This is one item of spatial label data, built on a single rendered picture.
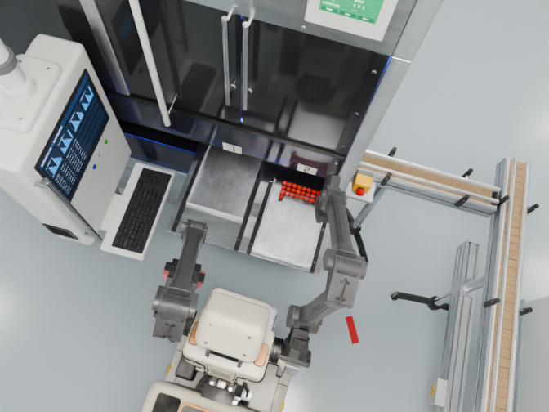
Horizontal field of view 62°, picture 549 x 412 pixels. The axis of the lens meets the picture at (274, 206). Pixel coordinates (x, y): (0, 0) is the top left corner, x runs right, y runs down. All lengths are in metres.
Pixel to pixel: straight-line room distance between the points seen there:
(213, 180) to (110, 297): 1.15
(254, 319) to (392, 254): 1.76
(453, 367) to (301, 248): 0.95
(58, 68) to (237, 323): 0.97
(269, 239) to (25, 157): 1.01
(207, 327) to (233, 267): 1.46
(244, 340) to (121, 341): 1.54
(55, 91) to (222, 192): 0.84
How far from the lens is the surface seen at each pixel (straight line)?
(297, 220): 2.06
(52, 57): 1.73
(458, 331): 2.52
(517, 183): 2.43
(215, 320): 1.44
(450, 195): 2.25
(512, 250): 2.28
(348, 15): 1.28
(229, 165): 2.16
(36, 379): 3.02
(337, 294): 1.24
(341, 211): 1.46
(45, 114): 1.62
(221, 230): 2.04
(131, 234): 2.15
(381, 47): 1.36
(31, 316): 3.09
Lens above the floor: 2.80
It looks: 68 degrees down
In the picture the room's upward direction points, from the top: 10 degrees clockwise
